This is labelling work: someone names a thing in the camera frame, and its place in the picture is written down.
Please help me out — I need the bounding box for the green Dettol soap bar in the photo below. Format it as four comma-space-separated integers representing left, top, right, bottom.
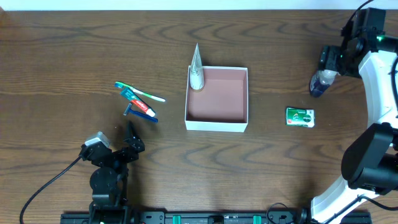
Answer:
285, 107, 315, 128

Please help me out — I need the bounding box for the blue liquid foam pump bottle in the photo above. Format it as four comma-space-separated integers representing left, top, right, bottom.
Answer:
309, 70, 338, 98

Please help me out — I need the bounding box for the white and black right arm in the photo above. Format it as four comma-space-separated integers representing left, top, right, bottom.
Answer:
301, 6, 397, 223

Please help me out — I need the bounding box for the white box with pink interior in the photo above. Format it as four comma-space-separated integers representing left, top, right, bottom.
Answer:
184, 66, 249, 133

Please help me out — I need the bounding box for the blue disposable razor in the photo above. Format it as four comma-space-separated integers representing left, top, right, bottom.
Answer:
123, 103, 158, 123

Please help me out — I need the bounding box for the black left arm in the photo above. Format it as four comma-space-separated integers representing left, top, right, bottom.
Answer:
79, 122, 145, 223

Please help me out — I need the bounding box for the Colgate toothpaste tube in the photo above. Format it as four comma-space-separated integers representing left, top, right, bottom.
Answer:
120, 87, 155, 117

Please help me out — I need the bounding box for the green and white toothbrush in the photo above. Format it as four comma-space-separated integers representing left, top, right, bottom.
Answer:
114, 81, 166, 102

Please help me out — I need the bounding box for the black mounting rail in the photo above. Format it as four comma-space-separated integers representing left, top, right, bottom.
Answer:
60, 210, 373, 224

